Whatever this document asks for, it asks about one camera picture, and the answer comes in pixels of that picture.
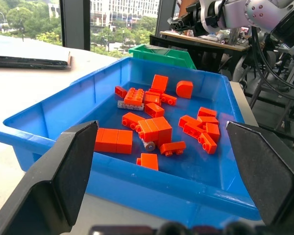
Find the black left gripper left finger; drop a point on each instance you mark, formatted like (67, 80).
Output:
(51, 186)

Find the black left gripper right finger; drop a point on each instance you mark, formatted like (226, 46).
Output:
(272, 176)

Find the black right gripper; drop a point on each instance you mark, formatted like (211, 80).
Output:
(194, 23)

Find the green plastic bin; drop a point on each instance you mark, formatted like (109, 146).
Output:
(161, 55)

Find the blue plastic bin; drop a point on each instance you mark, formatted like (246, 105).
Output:
(107, 98)

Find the wooden-topped background desk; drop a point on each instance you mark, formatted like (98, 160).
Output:
(205, 40)

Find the flat square orange brick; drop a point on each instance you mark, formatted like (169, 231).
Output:
(159, 82)

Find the rounded orange brick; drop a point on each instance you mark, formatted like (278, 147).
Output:
(184, 89)

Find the orange toy brick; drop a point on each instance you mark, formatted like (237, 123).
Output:
(207, 112)
(213, 131)
(131, 120)
(187, 120)
(193, 130)
(154, 110)
(207, 144)
(152, 98)
(149, 161)
(172, 148)
(169, 99)
(209, 120)

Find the wide flat orange brick row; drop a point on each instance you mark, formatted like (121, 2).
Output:
(114, 141)

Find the studded six-knob orange brick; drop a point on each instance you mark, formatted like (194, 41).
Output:
(134, 97)

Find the small orange brick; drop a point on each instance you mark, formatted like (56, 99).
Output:
(120, 91)

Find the grey-capped cylindrical battery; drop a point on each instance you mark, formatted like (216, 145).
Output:
(150, 146)

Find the large stacked orange brick block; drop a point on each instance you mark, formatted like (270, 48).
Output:
(156, 129)

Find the dark flat board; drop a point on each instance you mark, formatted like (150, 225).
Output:
(29, 61)

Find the dark window frame post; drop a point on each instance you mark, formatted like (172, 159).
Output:
(165, 17)
(76, 24)

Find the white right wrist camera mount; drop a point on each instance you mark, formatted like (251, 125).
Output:
(205, 14)

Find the black metal stand frame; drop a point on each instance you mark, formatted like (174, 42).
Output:
(276, 105)

